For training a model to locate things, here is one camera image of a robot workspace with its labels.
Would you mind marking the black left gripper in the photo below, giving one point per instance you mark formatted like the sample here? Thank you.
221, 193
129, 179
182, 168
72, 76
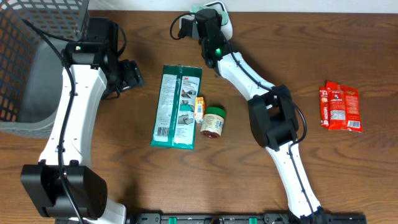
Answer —
133, 74

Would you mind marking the green white packet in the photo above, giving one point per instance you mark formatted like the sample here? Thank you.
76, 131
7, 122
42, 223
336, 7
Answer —
175, 123

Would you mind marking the small orange white carton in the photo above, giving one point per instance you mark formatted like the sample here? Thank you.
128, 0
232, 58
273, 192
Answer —
199, 109

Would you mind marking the green lid jar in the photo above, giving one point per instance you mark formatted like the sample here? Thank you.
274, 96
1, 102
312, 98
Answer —
213, 122

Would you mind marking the narrow red stick packet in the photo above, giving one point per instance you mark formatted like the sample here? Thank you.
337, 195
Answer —
324, 107

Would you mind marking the red snack packet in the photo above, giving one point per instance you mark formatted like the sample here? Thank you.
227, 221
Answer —
343, 108

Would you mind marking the light teal wipes pack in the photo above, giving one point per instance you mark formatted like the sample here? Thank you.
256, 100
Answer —
217, 5

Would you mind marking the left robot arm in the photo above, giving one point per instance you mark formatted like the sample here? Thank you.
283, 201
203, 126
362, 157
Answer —
62, 184

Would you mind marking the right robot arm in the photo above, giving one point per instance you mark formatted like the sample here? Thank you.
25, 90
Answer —
277, 123

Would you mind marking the white barcode scanner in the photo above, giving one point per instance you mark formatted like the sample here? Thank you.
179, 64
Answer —
226, 25

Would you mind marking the grey plastic mesh basket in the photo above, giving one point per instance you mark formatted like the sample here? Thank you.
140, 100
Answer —
31, 73

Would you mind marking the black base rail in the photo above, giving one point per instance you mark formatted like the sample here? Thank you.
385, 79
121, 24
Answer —
267, 218

